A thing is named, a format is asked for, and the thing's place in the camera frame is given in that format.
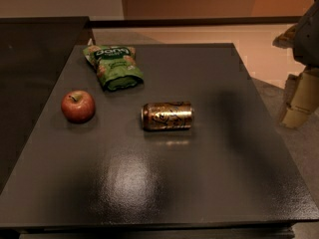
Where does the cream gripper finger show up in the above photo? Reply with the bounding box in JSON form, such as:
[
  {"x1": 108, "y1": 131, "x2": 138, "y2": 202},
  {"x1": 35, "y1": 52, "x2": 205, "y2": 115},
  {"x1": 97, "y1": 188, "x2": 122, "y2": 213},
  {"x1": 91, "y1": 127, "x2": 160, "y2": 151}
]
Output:
[
  {"x1": 272, "y1": 25, "x2": 297, "y2": 49},
  {"x1": 279, "y1": 67, "x2": 319, "y2": 128}
]

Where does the orange soda can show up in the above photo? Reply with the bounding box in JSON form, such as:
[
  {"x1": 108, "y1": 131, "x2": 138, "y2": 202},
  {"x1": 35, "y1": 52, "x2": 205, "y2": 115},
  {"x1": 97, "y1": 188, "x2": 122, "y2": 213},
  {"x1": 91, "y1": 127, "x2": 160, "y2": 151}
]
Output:
[{"x1": 141, "y1": 102, "x2": 194, "y2": 131}]

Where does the green snack bag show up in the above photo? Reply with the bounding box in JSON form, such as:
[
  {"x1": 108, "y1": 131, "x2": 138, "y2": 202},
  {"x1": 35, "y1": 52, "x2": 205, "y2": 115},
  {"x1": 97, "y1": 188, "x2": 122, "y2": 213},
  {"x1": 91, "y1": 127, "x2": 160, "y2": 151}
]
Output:
[{"x1": 83, "y1": 45, "x2": 144, "y2": 92}]

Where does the red apple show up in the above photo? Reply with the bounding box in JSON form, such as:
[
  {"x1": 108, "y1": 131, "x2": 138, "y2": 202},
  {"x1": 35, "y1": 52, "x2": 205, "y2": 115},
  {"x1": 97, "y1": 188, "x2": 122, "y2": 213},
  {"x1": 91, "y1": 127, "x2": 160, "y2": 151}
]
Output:
[{"x1": 61, "y1": 91, "x2": 96, "y2": 123}]

